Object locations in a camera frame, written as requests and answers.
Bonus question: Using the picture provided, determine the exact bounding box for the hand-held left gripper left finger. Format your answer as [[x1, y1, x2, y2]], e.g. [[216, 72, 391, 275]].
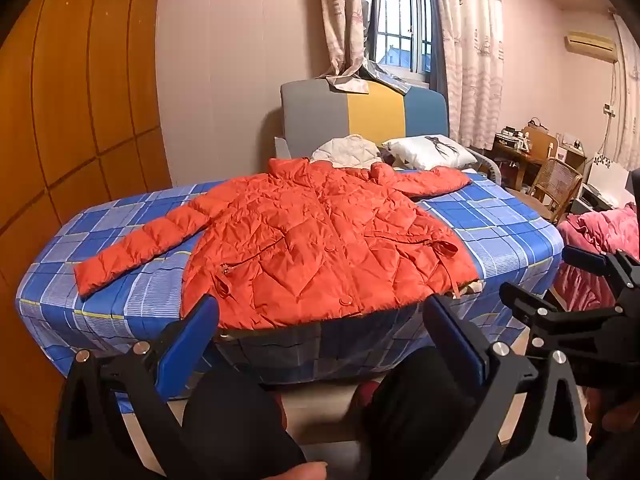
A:
[[54, 294, 221, 480]]

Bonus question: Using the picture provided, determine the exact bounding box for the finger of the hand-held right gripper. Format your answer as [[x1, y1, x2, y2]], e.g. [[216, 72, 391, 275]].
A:
[[500, 282, 626, 361], [562, 245, 640, 311]]

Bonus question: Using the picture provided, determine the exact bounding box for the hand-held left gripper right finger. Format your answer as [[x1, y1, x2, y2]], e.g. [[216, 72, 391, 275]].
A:
[[424, 294, 588, 480]]

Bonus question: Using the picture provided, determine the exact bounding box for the orange down jacket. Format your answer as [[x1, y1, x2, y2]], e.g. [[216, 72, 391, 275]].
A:
[[74, 157, 483, 331]]

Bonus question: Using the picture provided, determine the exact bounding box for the person's right hand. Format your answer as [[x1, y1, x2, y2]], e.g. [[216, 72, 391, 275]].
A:
[[586, 389, 640, 433]]

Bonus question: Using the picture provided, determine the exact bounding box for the person's left hand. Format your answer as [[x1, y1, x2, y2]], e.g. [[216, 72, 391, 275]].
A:
[[270, 461, 329, 480]]

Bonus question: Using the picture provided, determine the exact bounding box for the pink ruffled quilt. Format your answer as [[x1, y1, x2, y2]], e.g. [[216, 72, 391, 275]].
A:
[[555, 205, 640, 311]]

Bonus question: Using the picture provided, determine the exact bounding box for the grey printer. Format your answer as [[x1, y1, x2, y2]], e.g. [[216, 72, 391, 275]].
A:
[[570, 183, 618, 217]]

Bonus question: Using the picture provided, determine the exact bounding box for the rattan chair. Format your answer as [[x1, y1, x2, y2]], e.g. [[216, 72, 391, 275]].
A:
[[520, 156, 583, 223]]

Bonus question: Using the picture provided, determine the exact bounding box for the white floral paper bag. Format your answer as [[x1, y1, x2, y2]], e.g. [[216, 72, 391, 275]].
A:
[[586, 156, 632, 206]]

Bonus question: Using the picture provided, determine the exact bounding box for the bed with blue plaid sheet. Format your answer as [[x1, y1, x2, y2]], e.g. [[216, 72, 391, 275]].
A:
[[15, 152, 566, 401]]

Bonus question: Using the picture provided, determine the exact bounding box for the person's right leg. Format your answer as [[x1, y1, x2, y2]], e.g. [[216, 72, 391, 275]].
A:
[[360, 360, 481, 480]]

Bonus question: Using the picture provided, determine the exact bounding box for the person's leg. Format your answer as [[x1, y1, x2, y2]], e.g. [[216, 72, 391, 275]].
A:
[[182, 360, 307, 480], [360, 360, 481, 480]]

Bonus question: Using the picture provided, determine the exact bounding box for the person's left leg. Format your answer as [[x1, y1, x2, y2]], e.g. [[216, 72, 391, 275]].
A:
[[182, 360, 307, 480]]

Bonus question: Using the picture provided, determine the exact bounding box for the wooden desk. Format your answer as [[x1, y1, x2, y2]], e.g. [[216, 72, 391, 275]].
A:
[[470, 132, 586, 206]]

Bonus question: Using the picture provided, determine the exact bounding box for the beige patterned curtain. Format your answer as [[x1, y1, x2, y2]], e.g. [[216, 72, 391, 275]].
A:
[[317, 0, 373, 93], [430, 0, 506, 151], [612, 10, 640, 171]]

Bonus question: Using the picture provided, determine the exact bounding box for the white printed pillow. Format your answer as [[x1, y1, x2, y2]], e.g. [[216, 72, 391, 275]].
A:
[[382, 135, 478, 171]]

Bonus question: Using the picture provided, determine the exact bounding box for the white down jacket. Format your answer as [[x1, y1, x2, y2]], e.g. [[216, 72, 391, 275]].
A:
[[310, 134, 383, 170]]

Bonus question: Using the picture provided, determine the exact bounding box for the wooden wardrobe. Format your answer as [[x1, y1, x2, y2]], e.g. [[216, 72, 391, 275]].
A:
[[0, 0, 173, 480]]

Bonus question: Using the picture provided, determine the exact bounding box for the grey yellow blue headboard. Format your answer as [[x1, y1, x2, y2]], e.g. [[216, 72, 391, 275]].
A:
[[280, 79, 449, 161]]

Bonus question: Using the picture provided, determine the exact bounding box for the silver foil sheet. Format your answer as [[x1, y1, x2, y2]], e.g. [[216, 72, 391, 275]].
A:
[[360, 57, 413, 96]]

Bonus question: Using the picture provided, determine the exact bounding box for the barred window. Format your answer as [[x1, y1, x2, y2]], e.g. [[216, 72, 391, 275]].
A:
[[367, 0, 433, 83]]

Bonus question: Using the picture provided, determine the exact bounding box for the wall cable with socket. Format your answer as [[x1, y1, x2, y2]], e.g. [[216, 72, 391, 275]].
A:
[[597, 60, 618, 161]]

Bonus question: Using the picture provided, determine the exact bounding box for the wall air conditioner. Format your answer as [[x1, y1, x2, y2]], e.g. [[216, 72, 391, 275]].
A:
[[565, 31, 617, 64]]

